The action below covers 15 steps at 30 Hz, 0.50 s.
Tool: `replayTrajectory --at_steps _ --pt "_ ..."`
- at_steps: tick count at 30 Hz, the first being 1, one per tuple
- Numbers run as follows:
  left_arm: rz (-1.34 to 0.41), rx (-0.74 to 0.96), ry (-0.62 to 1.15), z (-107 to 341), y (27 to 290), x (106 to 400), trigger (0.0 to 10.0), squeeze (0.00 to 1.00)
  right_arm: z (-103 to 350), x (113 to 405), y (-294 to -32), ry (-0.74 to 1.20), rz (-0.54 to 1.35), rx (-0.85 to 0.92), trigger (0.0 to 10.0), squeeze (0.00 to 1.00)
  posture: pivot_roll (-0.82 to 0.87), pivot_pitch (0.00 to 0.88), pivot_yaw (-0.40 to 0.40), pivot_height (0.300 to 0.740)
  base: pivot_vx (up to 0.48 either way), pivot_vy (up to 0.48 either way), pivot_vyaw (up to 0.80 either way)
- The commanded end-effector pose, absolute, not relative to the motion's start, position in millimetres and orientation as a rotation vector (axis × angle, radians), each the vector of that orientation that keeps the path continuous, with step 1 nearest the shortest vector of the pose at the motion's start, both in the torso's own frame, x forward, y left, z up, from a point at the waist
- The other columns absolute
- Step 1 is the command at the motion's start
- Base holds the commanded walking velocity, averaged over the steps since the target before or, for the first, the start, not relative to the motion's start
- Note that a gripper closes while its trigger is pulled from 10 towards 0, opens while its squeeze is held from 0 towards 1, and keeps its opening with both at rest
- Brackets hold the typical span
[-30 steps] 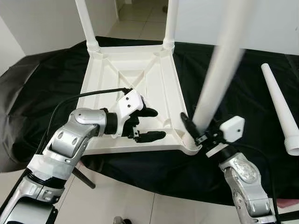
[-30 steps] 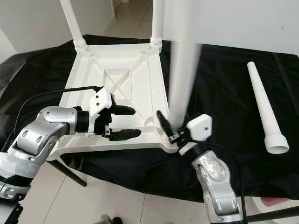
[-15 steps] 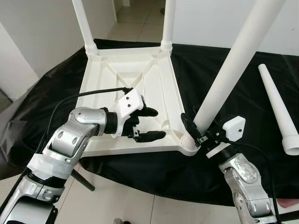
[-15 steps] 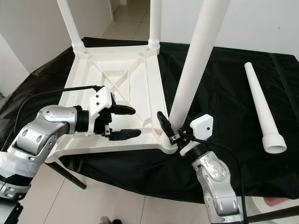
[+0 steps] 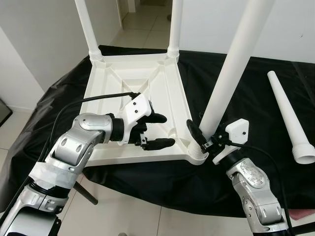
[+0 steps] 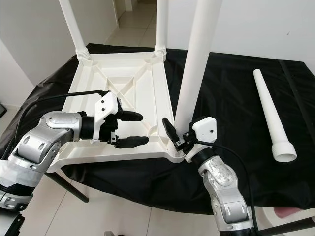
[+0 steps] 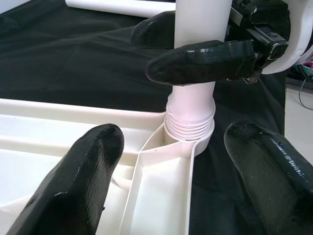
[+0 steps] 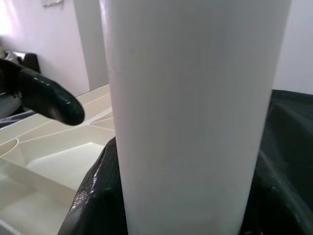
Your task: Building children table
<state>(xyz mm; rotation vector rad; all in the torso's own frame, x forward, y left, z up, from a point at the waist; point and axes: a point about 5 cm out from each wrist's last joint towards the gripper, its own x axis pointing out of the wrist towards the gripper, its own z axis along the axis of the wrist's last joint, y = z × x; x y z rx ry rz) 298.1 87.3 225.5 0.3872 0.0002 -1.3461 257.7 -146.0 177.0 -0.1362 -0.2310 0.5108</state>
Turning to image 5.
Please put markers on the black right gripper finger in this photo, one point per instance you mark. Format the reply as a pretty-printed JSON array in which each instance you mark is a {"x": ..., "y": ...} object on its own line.
[{"x": 195, "y": 132}]

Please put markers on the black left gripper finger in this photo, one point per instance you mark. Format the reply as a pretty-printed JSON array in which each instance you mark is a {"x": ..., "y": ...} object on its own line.
[
  {"x": 156, "y": 118},
  {"x": 160, "y": 143}
]

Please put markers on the white plastic tabletop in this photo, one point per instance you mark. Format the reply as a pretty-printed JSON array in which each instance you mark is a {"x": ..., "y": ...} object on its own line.
[{"x": 118, "y": 78}]

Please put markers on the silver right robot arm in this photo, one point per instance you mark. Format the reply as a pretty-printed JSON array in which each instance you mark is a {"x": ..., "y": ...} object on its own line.
[{"x": 251, "y": 187}]

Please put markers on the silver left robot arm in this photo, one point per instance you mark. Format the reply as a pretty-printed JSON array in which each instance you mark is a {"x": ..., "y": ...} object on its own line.
[{"x": 74, "y": 147}]

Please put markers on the black tablecloth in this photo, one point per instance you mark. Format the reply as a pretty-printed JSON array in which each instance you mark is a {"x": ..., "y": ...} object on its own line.
[{"x": 162, "y": 182}]

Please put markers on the black metal table leg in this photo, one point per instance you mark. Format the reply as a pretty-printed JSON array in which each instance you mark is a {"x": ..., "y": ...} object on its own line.
[
  {"x": 86, "y": 192},
  {"x": 302, "y": 227}
]

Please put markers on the dark grey bin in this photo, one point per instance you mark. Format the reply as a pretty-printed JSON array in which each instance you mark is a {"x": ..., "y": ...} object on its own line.
[{"x": 5, "y": 112}]

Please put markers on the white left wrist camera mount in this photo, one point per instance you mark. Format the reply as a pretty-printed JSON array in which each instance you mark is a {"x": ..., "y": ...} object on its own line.
[{"x": 135, "y": 108}]

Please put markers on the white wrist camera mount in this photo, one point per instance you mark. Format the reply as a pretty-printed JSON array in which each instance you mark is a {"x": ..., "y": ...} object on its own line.
[
  {"x": 236, "y": 130},
  {"x": 135, "y": 108}
]

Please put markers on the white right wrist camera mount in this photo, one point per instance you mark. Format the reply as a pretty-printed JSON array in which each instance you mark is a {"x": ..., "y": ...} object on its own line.
[{"x": 236, "y": 130}]

